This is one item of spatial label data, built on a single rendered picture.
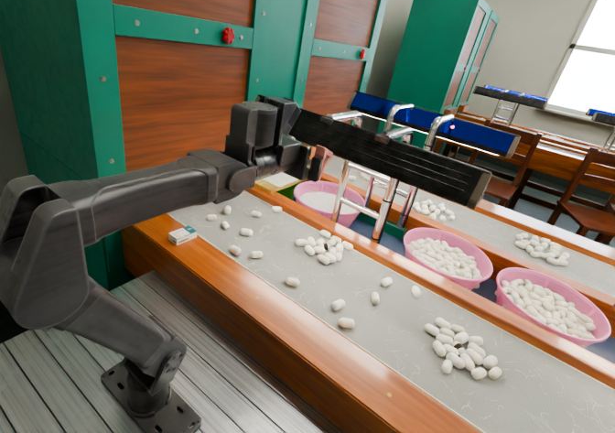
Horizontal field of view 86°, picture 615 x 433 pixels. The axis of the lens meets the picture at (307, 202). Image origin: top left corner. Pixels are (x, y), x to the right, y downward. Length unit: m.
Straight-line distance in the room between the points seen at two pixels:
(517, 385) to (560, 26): 5.21
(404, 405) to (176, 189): 0.50
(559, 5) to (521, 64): 0.74
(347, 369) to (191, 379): 0.30
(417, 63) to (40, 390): 3.36
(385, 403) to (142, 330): 0.40
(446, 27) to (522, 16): 2.41
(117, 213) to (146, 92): 0.61
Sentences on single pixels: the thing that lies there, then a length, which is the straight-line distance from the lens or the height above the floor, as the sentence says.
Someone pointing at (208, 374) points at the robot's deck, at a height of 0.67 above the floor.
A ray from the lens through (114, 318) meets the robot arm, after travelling 0.50.
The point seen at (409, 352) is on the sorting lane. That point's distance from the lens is 0.78.
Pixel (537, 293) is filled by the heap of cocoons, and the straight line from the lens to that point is 1.20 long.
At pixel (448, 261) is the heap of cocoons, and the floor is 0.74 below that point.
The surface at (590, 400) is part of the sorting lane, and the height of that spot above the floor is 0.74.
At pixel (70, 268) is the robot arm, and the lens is 0.40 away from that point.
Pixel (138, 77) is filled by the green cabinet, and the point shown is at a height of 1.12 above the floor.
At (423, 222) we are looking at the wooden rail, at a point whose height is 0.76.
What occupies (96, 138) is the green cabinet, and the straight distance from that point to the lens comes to 0.94.
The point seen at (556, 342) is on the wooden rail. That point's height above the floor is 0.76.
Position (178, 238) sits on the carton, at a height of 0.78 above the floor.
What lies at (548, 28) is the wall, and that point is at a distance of 5.75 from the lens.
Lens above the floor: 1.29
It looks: 27 degrees down
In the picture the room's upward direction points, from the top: 11 degrees clockwise
